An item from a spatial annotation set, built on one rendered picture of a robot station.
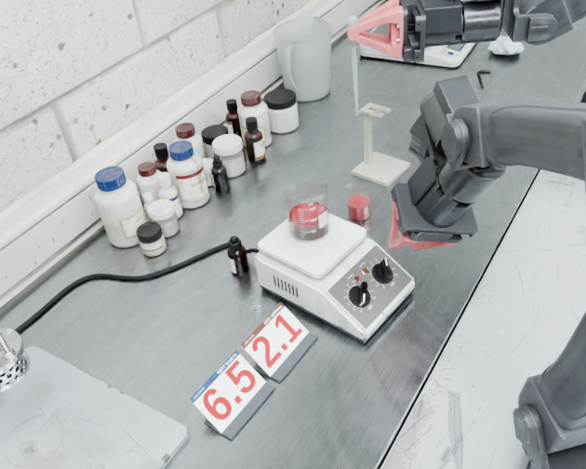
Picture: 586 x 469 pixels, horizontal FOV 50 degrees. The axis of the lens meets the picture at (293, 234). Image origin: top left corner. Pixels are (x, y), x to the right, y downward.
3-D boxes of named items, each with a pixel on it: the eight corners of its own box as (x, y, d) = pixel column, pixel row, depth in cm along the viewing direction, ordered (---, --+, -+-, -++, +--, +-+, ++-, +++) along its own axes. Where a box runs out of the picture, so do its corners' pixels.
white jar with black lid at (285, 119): (305, 123, 134) (302, 92, 130) (286, 137, 130) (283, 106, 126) (280, 115, 138) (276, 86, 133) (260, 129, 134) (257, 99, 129)
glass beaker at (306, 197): (331, 218, 94) (328, 171, 89) (332, 246, 89) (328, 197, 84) (286, 221, 95) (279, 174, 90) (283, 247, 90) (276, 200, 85)
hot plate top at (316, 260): (369, 234, 91) (369, 229, 91) (319, 281, 85) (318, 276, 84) (306, 207, 98) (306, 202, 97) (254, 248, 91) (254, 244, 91)
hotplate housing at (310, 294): (416, 291, 92) (418, 250, 87) (365, 348, 85) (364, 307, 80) (300, 238, 105) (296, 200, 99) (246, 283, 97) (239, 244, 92)
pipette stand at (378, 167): (410, 166, 118) (412, 104, 110) (387, 187, 113) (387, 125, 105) (375, 154, 122) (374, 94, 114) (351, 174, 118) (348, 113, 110)
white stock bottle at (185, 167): (168, 202, 116) (154, 150, 109) (193, 185, 120) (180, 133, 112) (192, 213, 113) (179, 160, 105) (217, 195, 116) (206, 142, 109)
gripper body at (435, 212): (388, 190, 78) (414, 155, 72) (459, 195, 81) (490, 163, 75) (397, 235, 75) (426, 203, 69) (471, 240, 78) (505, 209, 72)
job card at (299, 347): (317, 338, 87) (315, 317, 85) (279, 382, 82) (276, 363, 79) (283, 321, 90) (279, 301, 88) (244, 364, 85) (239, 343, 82)
